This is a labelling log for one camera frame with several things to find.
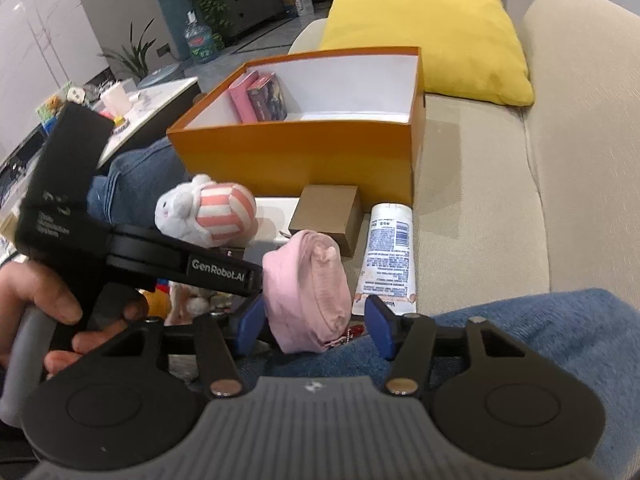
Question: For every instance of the person's left hand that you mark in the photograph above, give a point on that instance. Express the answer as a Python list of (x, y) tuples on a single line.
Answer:
[(45, 290)]

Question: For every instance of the yellow cushion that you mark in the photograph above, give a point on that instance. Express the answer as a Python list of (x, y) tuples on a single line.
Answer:
[(425, 25)]

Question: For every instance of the brown cardboard box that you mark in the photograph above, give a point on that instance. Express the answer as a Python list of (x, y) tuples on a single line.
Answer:
[(325, 210)]

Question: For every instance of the yellow and blue plush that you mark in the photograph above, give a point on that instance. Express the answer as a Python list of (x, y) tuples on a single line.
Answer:
[(159, 302)]

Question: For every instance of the orange cardboard box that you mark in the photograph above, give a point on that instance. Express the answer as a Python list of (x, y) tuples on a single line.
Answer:
[(300, 160)]

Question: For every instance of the potted green plant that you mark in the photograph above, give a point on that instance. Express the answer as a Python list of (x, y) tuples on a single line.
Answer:
[(132, 57)]

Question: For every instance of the white coffee table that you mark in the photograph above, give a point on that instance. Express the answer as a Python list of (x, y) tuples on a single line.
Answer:
[(150, 105)]

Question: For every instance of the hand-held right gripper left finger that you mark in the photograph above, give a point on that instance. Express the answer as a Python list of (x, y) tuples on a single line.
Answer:
[(250, 322)]

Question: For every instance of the large water bottle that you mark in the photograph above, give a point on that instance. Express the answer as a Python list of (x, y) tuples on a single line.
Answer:
[(201, 40)]

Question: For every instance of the pink striped bunny plush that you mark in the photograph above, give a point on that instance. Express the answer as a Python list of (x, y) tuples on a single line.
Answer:
[(220, 210)]

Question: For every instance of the person's left leg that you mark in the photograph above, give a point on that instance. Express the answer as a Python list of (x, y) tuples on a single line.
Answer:
[(135, 180)]

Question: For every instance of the pink book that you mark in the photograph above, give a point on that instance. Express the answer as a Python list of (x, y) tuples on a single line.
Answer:
[(242, 97)]

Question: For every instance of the person's leg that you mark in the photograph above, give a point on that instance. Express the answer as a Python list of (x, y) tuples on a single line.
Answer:
[(135, 180), (550, 330)]

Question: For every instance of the pink plush hat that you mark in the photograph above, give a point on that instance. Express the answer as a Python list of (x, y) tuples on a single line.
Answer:
[(310, 290)]

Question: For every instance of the round grey stool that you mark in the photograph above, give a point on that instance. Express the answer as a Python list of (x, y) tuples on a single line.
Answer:
[(160, 76)]

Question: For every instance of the beige sofa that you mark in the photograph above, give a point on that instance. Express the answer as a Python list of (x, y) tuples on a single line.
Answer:
[(575, 135)]

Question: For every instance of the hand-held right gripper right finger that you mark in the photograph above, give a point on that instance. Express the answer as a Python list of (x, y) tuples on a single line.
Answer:
[(379, 325)]

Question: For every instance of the dark purple card box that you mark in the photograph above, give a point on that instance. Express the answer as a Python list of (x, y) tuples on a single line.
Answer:
[(267, 97)]

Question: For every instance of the white cup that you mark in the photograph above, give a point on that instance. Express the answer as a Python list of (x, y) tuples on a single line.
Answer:
[(116, 99)]

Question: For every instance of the person's right leg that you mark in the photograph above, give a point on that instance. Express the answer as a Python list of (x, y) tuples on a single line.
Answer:
[(550, 330)]

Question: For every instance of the white paper bag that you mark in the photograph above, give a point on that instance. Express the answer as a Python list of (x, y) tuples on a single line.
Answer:
[(303, 1)]

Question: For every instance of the white lotion tube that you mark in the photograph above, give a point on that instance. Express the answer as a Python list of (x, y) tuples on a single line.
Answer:
[(390, 245)]

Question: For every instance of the white flat box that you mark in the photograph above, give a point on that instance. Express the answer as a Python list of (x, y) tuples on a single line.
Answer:
[(272, 220)]

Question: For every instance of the green snack packet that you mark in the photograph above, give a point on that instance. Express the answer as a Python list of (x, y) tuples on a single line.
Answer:
[(55, 105)]

